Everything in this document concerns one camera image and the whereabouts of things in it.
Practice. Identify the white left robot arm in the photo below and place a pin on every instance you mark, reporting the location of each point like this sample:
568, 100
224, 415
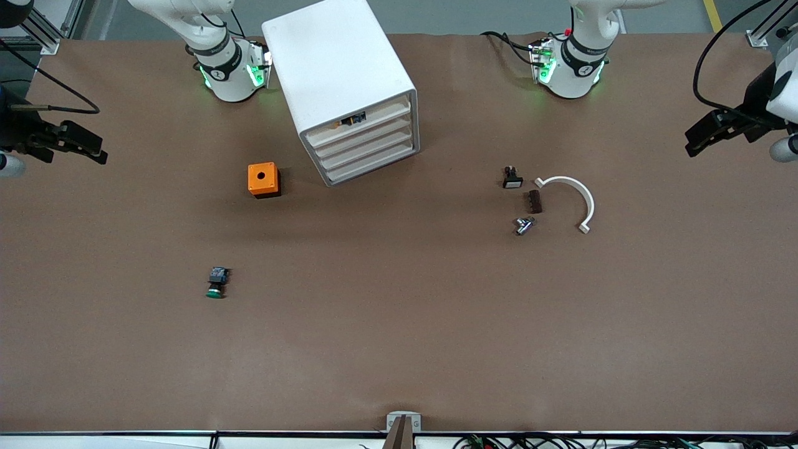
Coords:
573, 68

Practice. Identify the orange box with hole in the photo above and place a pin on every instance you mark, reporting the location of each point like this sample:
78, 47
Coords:
263, 179

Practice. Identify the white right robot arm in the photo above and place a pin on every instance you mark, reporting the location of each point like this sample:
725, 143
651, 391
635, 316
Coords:
230, 75

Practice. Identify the silver metal fitting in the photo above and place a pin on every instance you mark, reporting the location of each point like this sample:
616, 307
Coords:
523, 225

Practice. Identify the aluminium frame profile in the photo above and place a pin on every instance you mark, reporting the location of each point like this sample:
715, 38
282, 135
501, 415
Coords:
764, 34
43, 31

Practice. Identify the brown terminal block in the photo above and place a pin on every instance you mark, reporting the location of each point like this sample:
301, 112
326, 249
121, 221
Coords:
535, 201

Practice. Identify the green mushroom push button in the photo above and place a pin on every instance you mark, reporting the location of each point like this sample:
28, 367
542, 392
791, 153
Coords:
216, 282

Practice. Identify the white curved plastic bracket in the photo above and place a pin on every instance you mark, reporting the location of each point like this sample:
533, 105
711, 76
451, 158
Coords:
586, 196

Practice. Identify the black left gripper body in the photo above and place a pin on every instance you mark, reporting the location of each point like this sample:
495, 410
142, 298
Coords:
755, 98

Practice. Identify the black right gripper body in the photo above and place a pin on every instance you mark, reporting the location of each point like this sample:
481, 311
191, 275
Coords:
17, 130

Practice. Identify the white plastic drawer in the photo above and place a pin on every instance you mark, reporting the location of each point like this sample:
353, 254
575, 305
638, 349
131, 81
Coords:
368, 138
374, 167
388, 112
371, 153

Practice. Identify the black switch with white face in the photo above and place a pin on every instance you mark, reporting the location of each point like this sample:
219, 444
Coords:
512, 179

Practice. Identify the white drawer cabinet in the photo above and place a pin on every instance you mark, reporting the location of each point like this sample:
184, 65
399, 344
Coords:
336, 56

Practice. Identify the small blue electronic component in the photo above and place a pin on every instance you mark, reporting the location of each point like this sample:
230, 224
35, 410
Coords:
354, 118

